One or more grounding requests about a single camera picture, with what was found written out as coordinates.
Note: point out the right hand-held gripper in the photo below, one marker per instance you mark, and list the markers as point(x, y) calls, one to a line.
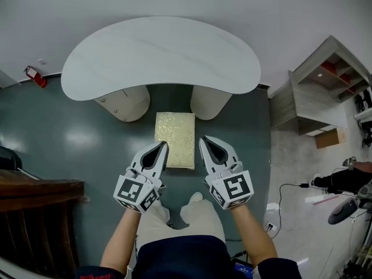
point(235, 187)

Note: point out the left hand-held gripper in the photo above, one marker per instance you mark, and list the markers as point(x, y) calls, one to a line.
point(130, 190)

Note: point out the cream upholstered stool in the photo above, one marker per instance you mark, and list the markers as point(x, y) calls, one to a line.
point(177, 132)

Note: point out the white kidney-shaped vanity desk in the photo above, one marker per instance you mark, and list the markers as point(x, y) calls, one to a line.
point(160, 54)

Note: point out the person's right forearm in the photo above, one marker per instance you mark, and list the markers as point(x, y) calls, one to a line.
point(255, 237)

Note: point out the person's left forearm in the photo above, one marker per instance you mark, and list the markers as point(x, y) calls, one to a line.
point(122, 240)

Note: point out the person's right white shoe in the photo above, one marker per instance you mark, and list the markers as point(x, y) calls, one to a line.
point(196, 197)

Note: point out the person's beige trousers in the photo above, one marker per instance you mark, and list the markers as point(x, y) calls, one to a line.
point(203, 216)

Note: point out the white power strip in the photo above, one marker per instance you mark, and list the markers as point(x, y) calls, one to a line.
point(271, 227)

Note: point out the person's dark shirt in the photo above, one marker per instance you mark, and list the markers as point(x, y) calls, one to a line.
point(183, 257)

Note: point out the grey wooden shelf desk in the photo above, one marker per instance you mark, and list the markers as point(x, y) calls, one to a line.
point(314, 103)

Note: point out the black waist device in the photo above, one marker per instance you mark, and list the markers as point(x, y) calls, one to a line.
point(242, 269)

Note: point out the brown cardboard box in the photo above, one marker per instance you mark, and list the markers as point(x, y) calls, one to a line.
point(329, 138)

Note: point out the dark wooden slatted furniture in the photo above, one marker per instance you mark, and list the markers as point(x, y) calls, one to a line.
point(35, 214)

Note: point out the black case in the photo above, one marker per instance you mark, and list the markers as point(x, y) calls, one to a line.
point(10, 158)

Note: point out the red fire extinguisher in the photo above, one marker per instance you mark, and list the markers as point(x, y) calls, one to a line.
point(39, 78)

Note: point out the white wall socket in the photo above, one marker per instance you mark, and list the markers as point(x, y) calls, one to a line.
point(42, 60)

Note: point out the black camera gear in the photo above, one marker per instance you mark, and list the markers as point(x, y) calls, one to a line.
point(364, 100)

